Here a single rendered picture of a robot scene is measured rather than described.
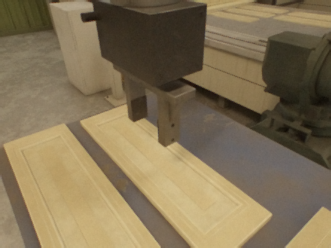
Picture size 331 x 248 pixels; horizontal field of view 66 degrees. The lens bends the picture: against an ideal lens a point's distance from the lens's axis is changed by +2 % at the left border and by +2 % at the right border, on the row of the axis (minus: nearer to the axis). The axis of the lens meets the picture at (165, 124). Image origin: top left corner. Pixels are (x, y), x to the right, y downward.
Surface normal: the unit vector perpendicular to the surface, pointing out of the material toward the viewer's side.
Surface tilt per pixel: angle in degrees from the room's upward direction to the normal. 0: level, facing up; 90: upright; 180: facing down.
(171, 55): 90
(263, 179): 0
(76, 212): 0
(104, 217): 11
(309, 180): 0
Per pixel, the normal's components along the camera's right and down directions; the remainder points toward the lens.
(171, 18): 0.61, 0.43
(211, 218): 0.10, -0.73
